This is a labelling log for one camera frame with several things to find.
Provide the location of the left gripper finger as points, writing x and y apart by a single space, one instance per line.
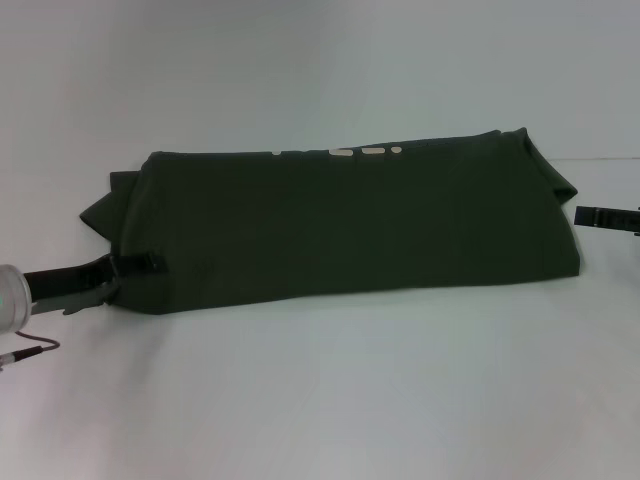
137 264
80 302

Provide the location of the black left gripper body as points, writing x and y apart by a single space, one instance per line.
65 280

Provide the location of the dark green t-shirt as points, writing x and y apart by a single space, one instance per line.
350 225

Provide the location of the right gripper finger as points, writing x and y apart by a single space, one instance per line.
591 216

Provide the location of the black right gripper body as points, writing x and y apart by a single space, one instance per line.
625 220

